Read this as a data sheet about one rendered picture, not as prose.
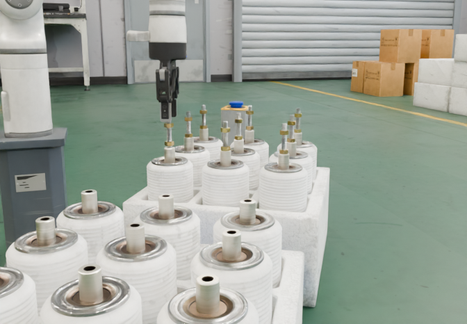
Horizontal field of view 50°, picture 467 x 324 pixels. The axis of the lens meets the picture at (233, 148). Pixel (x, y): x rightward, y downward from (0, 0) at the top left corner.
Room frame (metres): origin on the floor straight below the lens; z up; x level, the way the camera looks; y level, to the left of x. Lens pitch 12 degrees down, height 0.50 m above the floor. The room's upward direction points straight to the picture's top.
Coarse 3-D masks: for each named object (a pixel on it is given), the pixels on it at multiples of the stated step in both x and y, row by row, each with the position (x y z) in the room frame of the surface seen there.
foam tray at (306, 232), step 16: (320, 176) 1.16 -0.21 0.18; (144, 192) 1.03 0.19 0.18; (256, 192) 1.03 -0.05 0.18; (320, 192) 1.03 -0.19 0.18; (128, 208) 0.96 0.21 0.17; (144, 208) 0.95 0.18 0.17; (192, 208) 0.93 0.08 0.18; (208, 208) 0.92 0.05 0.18; (224, 208) 0.92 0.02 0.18; (256, 208) 0.96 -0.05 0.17; (320, 208) 0.93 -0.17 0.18; (208, 224) 0.92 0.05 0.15; (288, 224) 0.88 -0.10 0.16; (304, 224) 0.87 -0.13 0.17; (320, 224) 0.94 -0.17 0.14; (208, 240) 0.92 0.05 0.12; (288, 240) 0.88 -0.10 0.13; (304, 240) 0.87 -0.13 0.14; (320, 240) 0.96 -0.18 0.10; (304, 256) 0.87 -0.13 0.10; (320, 256) 0.98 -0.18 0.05; (304, 272) 0.87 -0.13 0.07; (320, 272) 1.01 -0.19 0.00; (304, 288) 0.87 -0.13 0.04; (304, 304) 0.87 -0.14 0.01
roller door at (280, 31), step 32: (256, 0) 6.30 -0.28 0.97; (288, 0) 6.42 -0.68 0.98; (320, 0) 6.54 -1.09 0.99; (352, 0) 6.67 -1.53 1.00; (384, 0) 6.79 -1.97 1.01; (416, 0) 6.90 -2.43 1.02; (448, 0) 7.03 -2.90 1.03; (256, 32) 6.32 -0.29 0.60; (288, 32) 6.43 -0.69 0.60; (320, 32) 6.55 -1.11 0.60; (352, 32) 6.67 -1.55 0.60; (256, 64) 6.32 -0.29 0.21; (288, 64) 6.44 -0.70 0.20; (320, 64) 6.55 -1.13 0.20
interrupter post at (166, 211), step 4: (160, 196) 0.68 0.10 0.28; (164, 196) 0.69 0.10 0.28; (168, 196) 0.69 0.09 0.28; (172, 196) 0.68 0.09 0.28; (160, 200) 0.68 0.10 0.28; (164, 200) 0.67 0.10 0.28; (168, 200) 0.67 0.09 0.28; (172, 200) 0.68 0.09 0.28; (160, 204) 0.68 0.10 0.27; (164, 204) 0.67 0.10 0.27; (168, 204) 0.67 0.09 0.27; (172, 204) 0.68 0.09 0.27; (160, 208) 0.68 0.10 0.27; (164, 208) 0.67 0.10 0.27; (168, 208) 0.67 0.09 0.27; (172, 208) 0.68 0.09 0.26; (160, 212) 0.68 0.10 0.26; (164, 212) 0.67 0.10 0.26; (168, 212) 0.67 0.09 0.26; (172, 212) 0.68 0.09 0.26; (160, 216) 0.68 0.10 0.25; (164, 216) 0.67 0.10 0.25; (168, 216) 0.67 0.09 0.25; (172, 216) 0.68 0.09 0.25
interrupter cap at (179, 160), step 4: (176, 156) 1.05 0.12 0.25; (180, 156) 1.04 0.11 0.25; (152, 160) 1.01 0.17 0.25; (156, 160) 1.01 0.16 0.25; (160, 160) 1.02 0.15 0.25; (164, 160) 1.03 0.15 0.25; (176, 160) 1.03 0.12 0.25; (180, 160) 1.02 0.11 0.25; (184, 160) 1.02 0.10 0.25; (156, 164) 0.98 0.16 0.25; (160, 164) 0.98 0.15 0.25; (164, 164) 0.98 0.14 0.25; (168, 164) 0.98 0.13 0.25; (172, 164) 0.98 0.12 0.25; (176, 164) 0.98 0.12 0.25; (180, 164) 0.99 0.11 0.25
